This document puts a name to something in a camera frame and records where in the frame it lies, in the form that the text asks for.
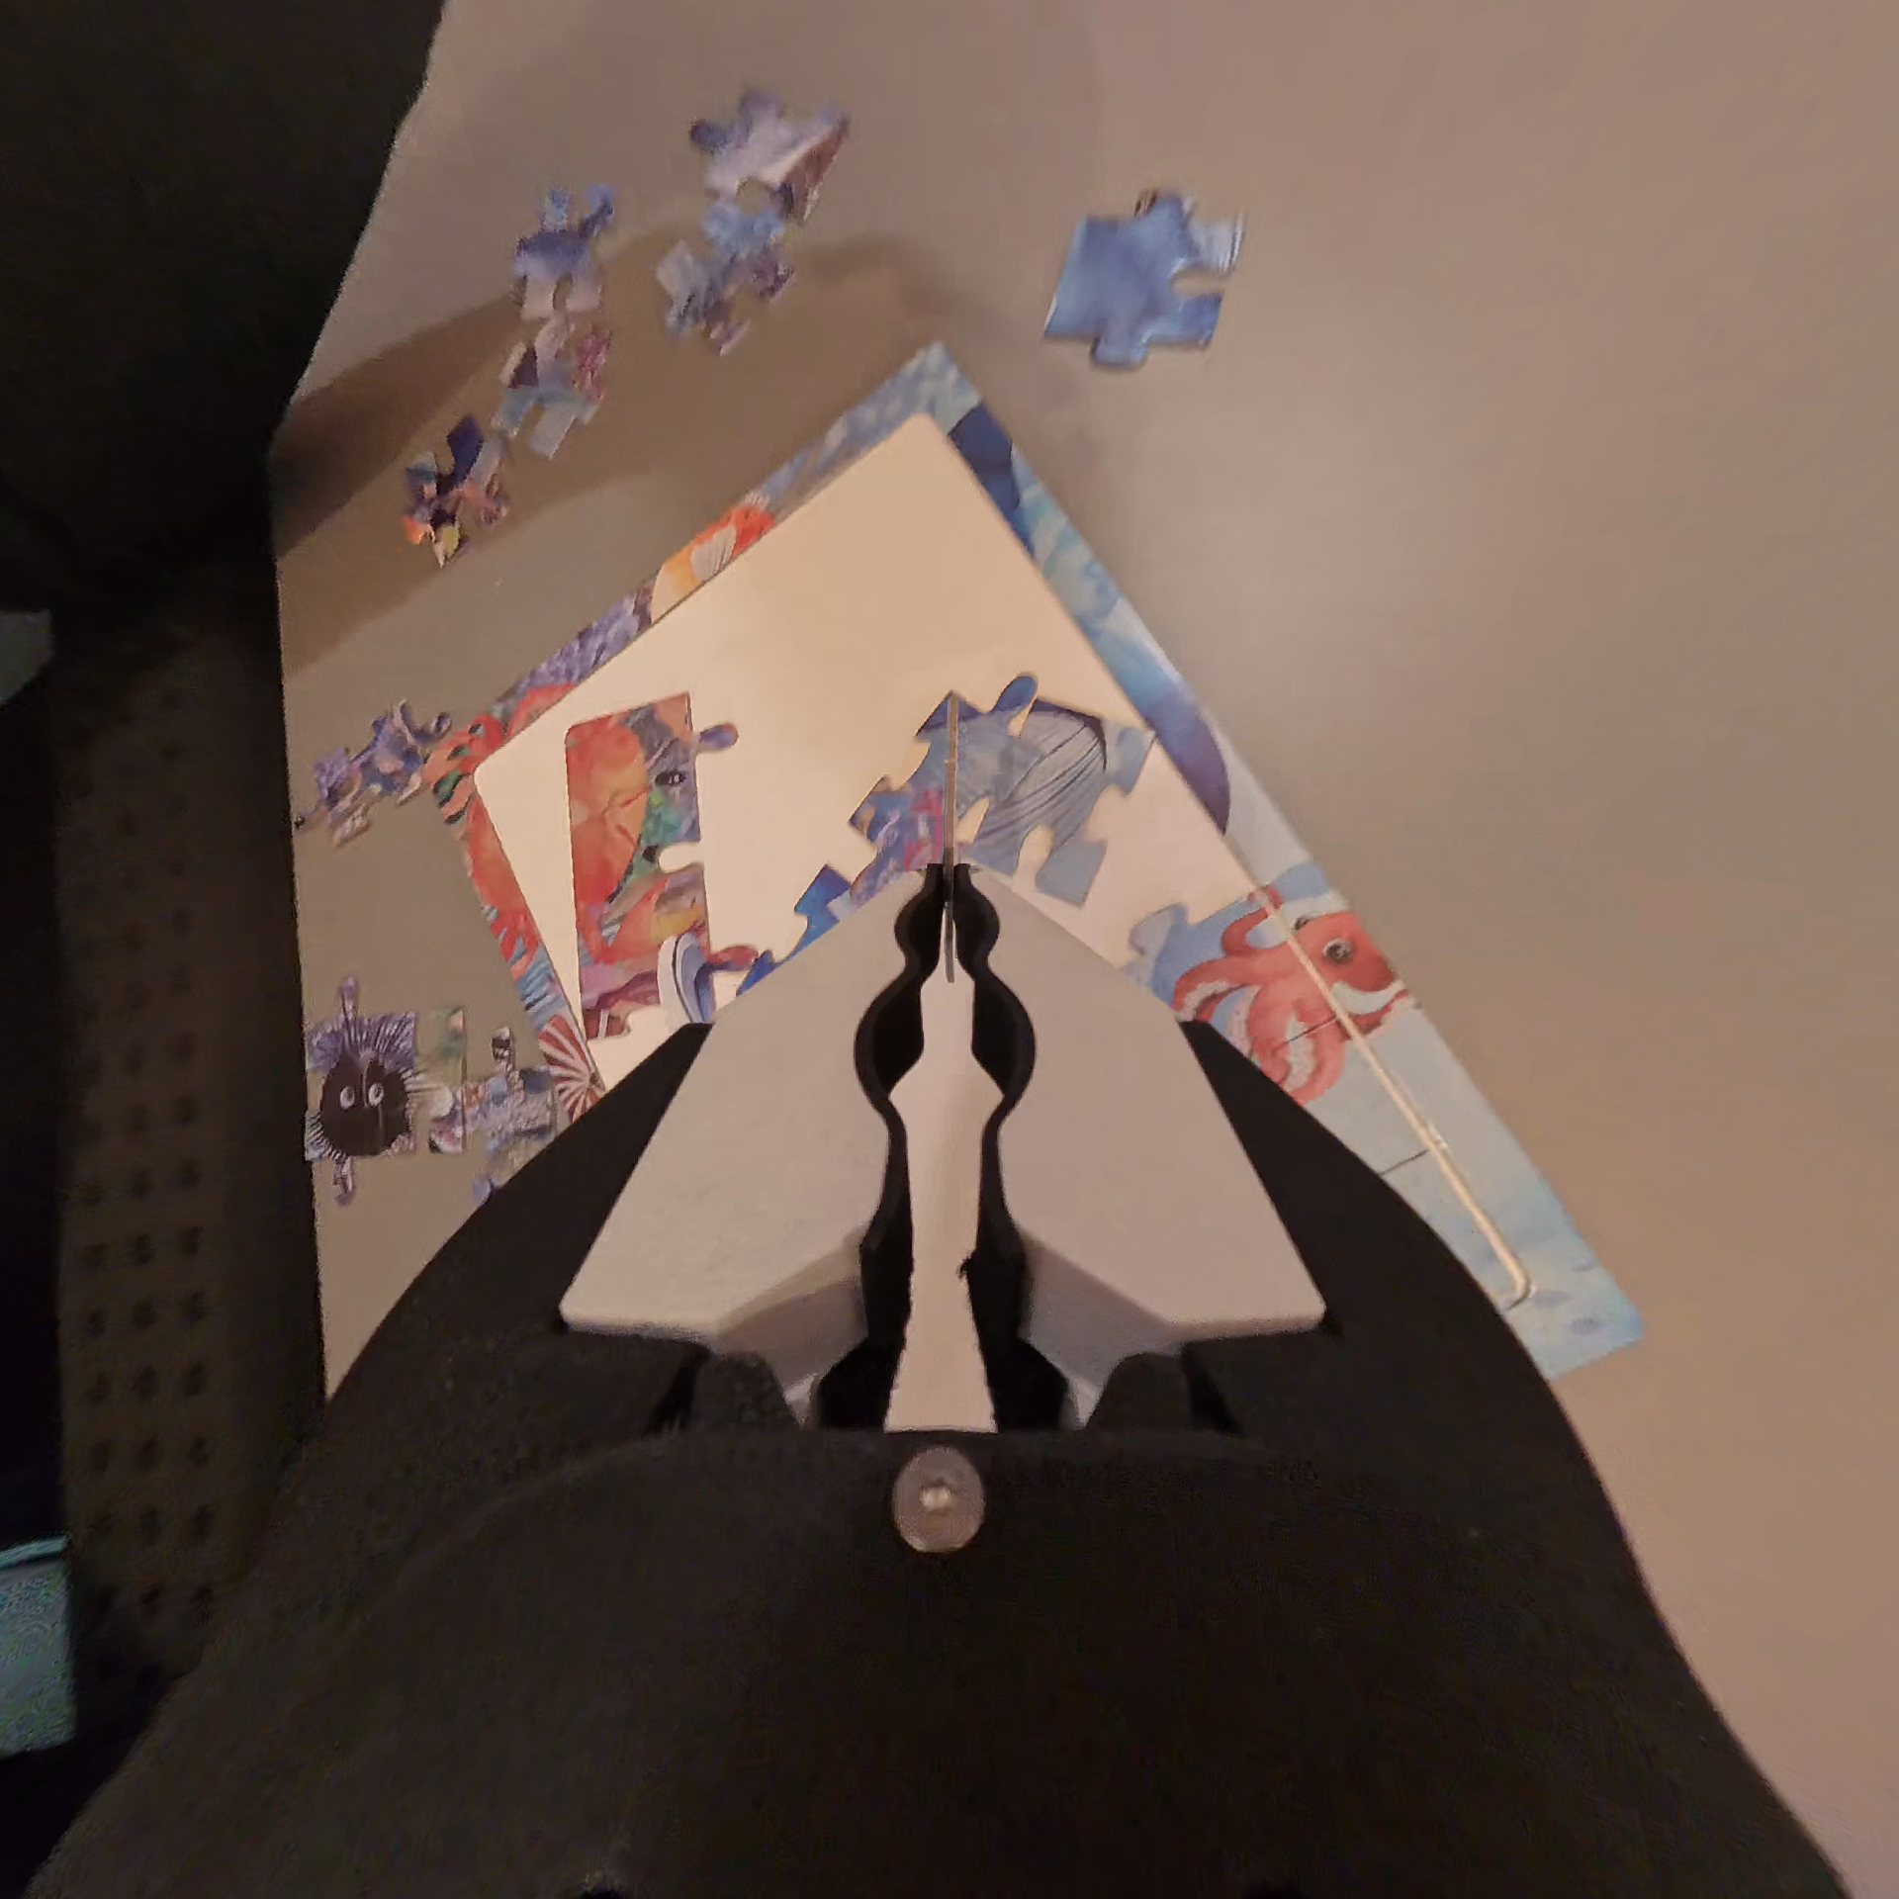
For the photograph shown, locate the sea print jigsaw puzzle board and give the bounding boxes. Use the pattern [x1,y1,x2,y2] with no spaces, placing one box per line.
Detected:
[430,343,1646,1382]

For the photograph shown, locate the pale blue purple puzzle piece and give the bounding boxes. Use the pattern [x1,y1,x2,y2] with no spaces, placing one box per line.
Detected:
[511,186,616,316]

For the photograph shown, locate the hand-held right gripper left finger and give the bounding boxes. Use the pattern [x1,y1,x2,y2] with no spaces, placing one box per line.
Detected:
[557,863,951,1429]

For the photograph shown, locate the pale blue zebra-striped puzzle piece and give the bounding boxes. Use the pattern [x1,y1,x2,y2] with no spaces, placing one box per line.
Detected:
[652,198,796,354]

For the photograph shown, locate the black spiny fish puzzle piece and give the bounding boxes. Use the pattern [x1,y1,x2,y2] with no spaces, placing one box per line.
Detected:
[303,976,465,1206]

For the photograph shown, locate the joined orange crab puzzle pieces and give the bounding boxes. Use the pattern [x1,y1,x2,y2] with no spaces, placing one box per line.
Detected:
[563,691,744,1044]

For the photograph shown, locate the pale striped whale fin piece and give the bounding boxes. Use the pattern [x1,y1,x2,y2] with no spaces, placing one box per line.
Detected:
[979,671,1162,910]

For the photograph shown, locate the striped whale belly puzzle piece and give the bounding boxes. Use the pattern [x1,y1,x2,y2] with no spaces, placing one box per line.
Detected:
[958,697,1039,855]

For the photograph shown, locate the dark blue whale eye piece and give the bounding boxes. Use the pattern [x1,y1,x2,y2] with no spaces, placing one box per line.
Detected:
[1041,190,1247,371]

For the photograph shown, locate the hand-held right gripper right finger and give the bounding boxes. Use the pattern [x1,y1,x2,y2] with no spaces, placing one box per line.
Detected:
[947,863,1326,1429]

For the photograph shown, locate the grey blue white puzzle piece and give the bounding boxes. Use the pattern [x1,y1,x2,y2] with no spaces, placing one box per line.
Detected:
[690,87,850,224]

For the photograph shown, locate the black mesh chair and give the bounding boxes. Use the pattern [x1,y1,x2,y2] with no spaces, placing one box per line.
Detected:
[0,0,448,1709]

